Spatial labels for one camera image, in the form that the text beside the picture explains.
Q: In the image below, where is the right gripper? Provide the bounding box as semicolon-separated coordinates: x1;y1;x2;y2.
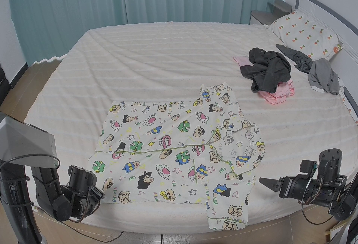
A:
280;175;319;204

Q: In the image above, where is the white printed pyjama top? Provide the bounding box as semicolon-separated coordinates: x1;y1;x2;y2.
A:
87;84;267;231

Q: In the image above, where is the bed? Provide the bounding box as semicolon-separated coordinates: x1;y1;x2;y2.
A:
24;0;358;235

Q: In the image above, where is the pink garment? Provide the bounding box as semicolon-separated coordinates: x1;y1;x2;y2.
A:
233;56;295;105

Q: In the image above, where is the light grey garment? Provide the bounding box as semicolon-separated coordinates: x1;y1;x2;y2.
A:
308;58;340;95

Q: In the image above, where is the black garment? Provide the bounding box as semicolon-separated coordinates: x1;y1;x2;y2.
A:
241;47;292;94

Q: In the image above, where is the white printed pillow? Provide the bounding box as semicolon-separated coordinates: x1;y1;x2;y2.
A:
268;11;344;61

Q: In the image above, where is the grey bedside table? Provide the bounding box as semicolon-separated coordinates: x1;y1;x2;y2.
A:
250;0;293;25

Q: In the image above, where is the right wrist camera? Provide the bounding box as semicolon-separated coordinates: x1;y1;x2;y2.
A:
300;160;318;180

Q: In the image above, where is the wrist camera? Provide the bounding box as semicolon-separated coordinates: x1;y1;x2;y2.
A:
90;185;105;202
300;160;318;180

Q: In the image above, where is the black cable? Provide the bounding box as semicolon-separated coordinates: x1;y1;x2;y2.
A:
302;203;335;226
68;230;124;241
0;153;61;171

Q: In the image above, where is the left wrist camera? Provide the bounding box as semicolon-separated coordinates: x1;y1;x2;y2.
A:
90;185;105;202

